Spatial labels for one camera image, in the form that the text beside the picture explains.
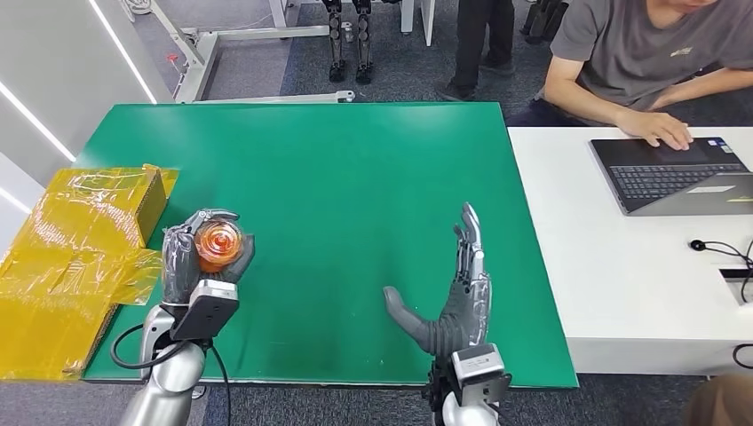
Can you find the white desk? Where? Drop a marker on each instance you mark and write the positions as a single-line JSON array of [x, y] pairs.
[[623, 282]]

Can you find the yellow taped cardboard box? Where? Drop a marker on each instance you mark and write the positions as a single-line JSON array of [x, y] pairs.
[[64, 264]]

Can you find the seated person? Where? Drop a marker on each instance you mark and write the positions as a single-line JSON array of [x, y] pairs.
[[635, 47]]

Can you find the black robot leg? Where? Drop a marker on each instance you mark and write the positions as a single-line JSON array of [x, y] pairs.
[[363, 41], [336, 41]]

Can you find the standing person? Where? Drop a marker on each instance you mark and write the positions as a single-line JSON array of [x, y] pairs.
[[476, 35]]

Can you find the person's right hand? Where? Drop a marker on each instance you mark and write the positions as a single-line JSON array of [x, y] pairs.
[[653, 124]]

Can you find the person's left forearm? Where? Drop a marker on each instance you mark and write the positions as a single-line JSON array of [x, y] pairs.
[[706, 88]]

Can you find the dark grey laptop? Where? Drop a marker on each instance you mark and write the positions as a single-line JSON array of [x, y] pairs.
[[665, 179]]

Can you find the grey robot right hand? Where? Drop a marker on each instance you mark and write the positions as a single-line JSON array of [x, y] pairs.
[[465, 317]]

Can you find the brown rounded object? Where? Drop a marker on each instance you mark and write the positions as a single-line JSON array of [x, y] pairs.
[[723, 406]]

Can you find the orange juice bottle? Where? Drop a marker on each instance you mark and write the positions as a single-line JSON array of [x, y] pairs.
[[219, 244]]

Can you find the white metal stand frame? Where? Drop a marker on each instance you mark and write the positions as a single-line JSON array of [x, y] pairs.
[[197, 53]]

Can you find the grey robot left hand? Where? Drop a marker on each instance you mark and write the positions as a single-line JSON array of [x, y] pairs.
[[176, 270]]

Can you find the green table mat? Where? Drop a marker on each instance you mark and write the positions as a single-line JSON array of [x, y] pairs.
[[329, 194]]

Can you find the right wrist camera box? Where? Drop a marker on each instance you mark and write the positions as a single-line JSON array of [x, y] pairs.
[[479, 370]]

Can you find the person's right forearm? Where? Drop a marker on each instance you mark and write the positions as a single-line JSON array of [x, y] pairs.
[[579, 100]]

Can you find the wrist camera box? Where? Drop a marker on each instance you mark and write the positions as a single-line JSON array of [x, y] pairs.
[[479, 370], [206, 308]]

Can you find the white furniture leg panel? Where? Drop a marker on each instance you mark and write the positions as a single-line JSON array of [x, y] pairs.
[[428, 17]]

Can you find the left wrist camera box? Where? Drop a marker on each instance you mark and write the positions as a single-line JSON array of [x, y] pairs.
[[206, 308]]

